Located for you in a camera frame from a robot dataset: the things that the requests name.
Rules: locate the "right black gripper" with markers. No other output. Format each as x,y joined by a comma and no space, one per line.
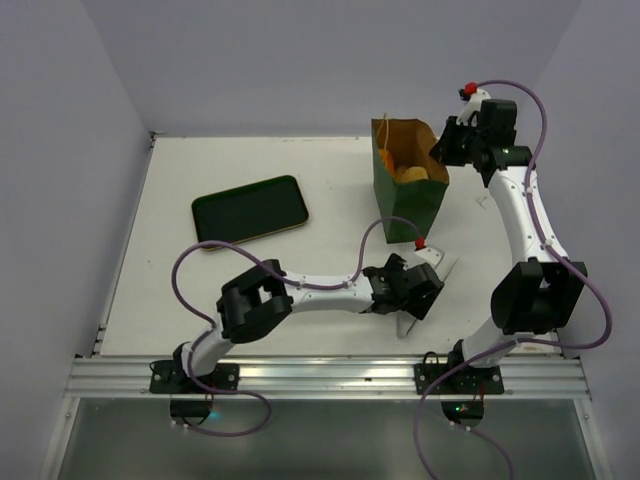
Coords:
447,145

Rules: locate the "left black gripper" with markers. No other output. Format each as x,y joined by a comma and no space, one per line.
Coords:
418,307

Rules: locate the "green paper bag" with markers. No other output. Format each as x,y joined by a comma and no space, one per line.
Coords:
409,141

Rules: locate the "round scored bun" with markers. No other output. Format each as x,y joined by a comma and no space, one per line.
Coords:
410,174

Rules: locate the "metal tongs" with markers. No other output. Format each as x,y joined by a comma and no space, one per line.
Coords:
405,322

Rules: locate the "long orange bread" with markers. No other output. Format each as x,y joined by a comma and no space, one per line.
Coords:
387,160

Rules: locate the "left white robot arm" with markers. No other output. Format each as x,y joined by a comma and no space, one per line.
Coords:
254,303

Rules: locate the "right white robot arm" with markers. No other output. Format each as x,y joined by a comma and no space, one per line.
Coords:
538,294

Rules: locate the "dark green tray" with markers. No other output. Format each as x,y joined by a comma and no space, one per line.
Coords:
250,211

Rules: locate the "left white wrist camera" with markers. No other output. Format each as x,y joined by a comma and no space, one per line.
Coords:
427,254

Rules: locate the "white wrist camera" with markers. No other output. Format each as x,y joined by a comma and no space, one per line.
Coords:
427,254
473,96

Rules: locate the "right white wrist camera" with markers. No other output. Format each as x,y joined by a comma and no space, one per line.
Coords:
473,96

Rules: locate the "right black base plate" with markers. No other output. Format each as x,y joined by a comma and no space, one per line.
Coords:
431,374

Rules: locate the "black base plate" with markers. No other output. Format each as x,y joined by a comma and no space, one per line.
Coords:
431,374
168,377

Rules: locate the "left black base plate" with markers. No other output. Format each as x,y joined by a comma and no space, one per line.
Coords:
168,377

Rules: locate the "aluminium mounting rail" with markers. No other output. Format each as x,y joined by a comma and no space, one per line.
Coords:
529,377

